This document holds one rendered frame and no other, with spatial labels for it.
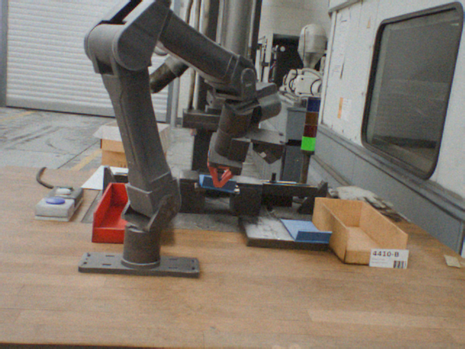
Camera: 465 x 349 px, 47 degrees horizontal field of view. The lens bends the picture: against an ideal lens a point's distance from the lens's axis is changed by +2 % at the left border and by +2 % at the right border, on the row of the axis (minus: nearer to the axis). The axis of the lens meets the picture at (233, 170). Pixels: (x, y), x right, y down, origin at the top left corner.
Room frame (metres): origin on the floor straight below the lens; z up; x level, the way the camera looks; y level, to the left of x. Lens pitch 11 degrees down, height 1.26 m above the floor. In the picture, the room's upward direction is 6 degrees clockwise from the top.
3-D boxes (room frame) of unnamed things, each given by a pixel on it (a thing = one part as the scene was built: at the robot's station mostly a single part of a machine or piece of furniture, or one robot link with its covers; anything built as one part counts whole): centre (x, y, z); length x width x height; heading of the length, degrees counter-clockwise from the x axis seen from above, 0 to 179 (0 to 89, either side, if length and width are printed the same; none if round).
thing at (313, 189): (1.34, -0.14, 0.95); 0.15 x 0.03 x 0.10; 97
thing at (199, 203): (1.29, 0.03, 0.94); 0.20 x 0.10 x 0.07; 97
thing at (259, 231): (1.13, -0.12, 0.91); 0.17 x 0.16 x 0.02; 97
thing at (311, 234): (1.11, -0.16, 0.93); 0.15 x 0.07 x 0.03; 8
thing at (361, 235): (1.12, -0.28, 0.93); 0.25 x 0.13 x 0.08; 7
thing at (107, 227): (1.10, 0.21, 0.93); 0.25 x 0.12 x 0.06; 7
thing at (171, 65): (1.55, 0.19, 1.25); 0.19 x 0.07 x 0.19; 97
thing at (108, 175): (1.26, 0.28, 0.95); 0.06 x 0.03 x 0.09; 97
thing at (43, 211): (1.11, 0.37, 0.90); 0.07 x 0.07 x 0.06; 7
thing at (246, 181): (1.29, 0.03, 0.98); 0.20 x 0.10 x 0.01; 97
